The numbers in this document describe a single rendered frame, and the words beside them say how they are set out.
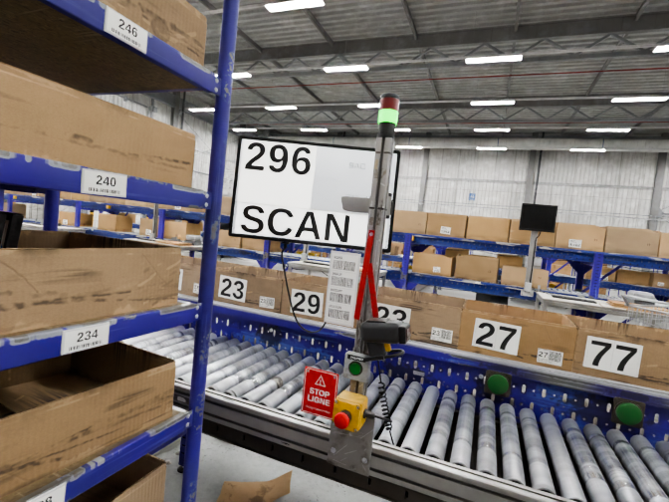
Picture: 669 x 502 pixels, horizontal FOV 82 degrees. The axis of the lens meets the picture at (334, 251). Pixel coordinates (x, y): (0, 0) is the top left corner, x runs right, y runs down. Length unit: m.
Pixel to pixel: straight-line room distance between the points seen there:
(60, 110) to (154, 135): 0.14
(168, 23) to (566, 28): 14.09
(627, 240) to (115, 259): 6.09
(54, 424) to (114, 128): 0.40
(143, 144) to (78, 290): 0.23
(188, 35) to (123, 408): 0.60
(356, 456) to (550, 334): 0.84
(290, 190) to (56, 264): 0.71
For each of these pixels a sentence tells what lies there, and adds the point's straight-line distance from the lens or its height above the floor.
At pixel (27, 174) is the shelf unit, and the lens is 0.54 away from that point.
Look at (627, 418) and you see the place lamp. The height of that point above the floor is 0.80.
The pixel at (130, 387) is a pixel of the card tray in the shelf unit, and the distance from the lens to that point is 0.72.
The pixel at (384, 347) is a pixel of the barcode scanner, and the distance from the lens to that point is 1.00.
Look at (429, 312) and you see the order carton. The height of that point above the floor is 1.01.
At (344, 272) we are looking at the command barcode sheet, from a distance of 1.04.
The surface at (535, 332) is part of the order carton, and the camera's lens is 1.61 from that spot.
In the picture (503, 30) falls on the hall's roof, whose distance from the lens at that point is 14.56.
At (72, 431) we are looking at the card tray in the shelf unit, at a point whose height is 0.99.
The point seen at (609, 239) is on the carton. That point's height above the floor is 1.55.
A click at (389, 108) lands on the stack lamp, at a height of 1.62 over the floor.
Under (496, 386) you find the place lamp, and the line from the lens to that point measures 1.58.
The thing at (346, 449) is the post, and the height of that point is 0.72.
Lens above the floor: 1.30
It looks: 3 degrees down
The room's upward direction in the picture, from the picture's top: 6 degrees clockwise
